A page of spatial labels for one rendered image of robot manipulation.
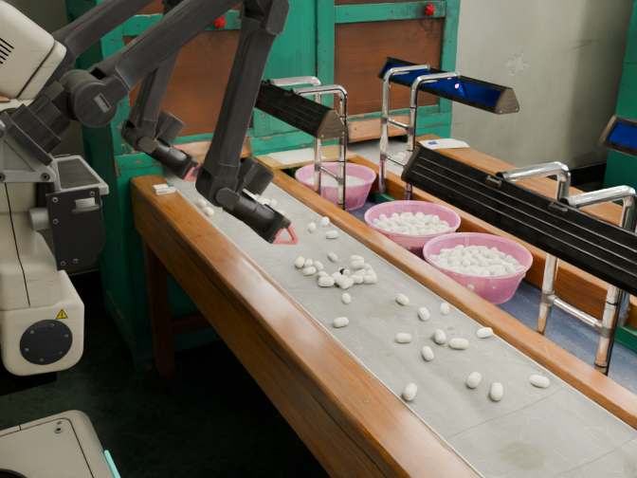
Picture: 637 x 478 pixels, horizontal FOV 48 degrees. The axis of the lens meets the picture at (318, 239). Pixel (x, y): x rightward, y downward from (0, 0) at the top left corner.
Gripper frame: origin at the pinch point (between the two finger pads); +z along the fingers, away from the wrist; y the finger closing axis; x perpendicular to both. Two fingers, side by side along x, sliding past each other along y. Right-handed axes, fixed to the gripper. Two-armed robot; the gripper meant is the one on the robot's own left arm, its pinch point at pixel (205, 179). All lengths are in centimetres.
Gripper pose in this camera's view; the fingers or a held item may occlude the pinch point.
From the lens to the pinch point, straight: 206.3
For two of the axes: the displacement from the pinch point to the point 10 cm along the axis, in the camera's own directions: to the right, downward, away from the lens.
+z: 6.8, 4.5, 5.8
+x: -5.6, 8.3, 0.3
